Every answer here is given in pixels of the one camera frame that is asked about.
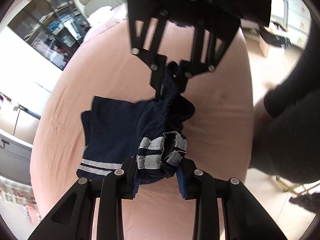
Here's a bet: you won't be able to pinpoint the pink bed sheet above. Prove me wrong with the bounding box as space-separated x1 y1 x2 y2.
30 22 253 239

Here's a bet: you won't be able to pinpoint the black glass display cabinet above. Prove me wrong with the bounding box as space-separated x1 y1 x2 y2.
8 0 91 70

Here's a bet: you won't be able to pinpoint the person in dark clothes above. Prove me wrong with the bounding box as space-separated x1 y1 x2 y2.
248 42 320 214

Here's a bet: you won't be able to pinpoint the navy striped shorts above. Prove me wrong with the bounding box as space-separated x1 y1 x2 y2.
76 75 195 194

